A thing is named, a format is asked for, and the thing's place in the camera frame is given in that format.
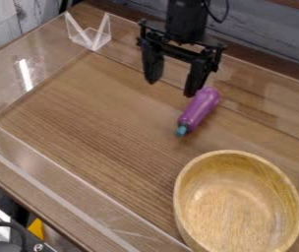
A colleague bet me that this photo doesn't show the yellow sticker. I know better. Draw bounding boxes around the yellow sticker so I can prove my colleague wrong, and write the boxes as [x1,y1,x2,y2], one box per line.
[29,219,45,239]

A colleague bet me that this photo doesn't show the brown wooden bowl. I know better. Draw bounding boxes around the brown wooden bowl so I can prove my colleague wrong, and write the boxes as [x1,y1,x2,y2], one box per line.
[174,150,299,252]

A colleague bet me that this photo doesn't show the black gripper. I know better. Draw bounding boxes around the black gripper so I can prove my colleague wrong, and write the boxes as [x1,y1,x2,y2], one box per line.
[138,0,227,97]

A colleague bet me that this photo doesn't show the purple toy eggplant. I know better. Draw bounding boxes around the purple toy eggplant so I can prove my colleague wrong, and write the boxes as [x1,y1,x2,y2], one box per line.
[178,87,221,137]

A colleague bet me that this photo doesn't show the black cable lower left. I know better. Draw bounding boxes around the black cable lower left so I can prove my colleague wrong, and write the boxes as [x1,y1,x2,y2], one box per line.
[0,220,29,252]

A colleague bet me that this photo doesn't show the clear acrylic tray walls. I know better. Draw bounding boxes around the clear acrylic tray walls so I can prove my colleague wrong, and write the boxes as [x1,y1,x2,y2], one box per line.
[0,9,299,252]

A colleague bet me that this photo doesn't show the black device with screw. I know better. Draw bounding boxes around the black device with screw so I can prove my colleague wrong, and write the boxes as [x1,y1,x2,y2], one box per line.
[7,220,71,252]

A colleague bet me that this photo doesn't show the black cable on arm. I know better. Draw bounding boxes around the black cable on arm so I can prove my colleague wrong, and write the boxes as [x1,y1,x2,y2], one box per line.
[202,0,231,25]

